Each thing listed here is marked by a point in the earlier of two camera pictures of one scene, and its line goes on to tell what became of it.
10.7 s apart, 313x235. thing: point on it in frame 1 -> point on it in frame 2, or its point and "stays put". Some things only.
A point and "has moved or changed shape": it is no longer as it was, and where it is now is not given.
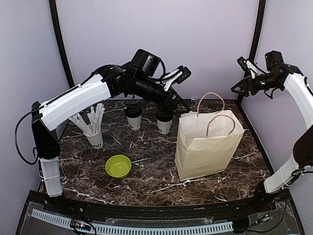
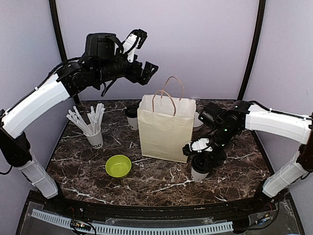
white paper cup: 164,127 -> 198,176
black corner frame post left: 55,16 stays put
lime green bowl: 118,166 stays put
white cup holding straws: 96,140 stays put
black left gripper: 169,98 -> 143,78
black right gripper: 245,82 -> 215,157
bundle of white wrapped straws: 93,125 stays put
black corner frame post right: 256,38 stays put
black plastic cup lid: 165,115 -> 201,163
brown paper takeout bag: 206,142 has moved or changed shape
